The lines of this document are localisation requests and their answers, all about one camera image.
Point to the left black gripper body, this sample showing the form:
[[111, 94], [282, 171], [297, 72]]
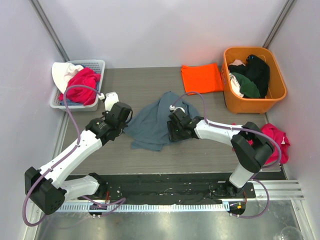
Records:
[[124, 115]]

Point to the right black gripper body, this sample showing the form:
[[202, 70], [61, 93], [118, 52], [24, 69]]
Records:
[[173, 131]]

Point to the grey-blue t shirt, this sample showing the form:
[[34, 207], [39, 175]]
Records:
[[149, 129]]

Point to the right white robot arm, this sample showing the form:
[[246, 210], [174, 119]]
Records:
[[222, 133]]

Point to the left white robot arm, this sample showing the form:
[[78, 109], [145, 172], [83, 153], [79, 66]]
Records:
[[48, 186]]

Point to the blue cloth in basket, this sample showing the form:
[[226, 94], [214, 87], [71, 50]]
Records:
[[65, 102]]

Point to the pink shirt in basket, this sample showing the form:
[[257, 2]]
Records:
[[83, 95]]

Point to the white perforated basket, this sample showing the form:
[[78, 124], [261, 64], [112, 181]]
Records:
[[96, 65]]

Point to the folded orange t shirt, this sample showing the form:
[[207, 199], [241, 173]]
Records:
[[203, 79]]

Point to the white garment in tub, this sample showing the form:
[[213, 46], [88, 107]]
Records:
[[233, 80]]

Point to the white cloth in basket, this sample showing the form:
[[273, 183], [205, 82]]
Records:
[[63, 72]]

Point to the dark green garment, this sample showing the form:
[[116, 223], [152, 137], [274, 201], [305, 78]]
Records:
[[247, 87]]

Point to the orange plastic tub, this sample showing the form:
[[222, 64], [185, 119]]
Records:
[[276, 86]]

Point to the black garment in tub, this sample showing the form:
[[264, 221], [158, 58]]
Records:
[[256, 70]]

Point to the pink shirt on table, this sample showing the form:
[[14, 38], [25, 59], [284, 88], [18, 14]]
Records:
[[277, 140]]

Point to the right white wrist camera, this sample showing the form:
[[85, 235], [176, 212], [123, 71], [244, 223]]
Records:
[[173, 108]]

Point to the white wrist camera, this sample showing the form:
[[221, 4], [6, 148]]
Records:
[[173, 108], [109, 99]]

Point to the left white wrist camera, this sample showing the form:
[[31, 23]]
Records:
[[109, 99]]

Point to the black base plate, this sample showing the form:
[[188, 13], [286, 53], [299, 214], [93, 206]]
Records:
[[172, 189]]

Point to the white slotted cable duct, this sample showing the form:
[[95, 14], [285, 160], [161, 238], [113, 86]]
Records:
[[83, 206]]

